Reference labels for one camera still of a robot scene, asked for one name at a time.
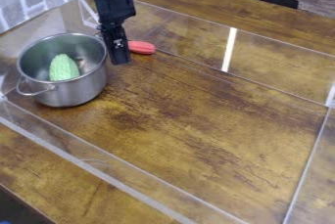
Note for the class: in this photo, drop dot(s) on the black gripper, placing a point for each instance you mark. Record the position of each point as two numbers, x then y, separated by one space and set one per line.
113 12

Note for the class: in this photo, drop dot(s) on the orange spoon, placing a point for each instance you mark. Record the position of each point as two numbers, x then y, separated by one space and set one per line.
141 47

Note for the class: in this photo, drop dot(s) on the green knitted vegetable toy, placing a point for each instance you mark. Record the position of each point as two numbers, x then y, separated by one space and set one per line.
64 68

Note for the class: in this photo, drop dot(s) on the silver metal pot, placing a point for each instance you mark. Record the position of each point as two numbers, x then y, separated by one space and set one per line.
66 93

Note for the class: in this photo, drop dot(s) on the clear acrylic barrier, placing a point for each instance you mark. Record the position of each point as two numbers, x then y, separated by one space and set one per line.
212 133

